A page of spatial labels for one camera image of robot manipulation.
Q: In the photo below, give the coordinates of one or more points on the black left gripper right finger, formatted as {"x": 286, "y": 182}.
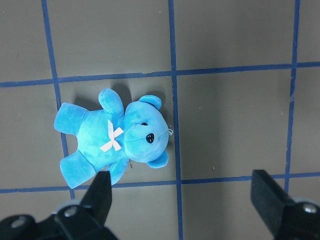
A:
{"x": 286, "y": 217}

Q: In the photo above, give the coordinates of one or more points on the blue plush teddy bear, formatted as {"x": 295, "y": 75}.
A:
{"x": 113, "y": 136}

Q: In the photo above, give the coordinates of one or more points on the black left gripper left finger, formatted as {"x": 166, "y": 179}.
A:
{"x": 78, "y": 221}

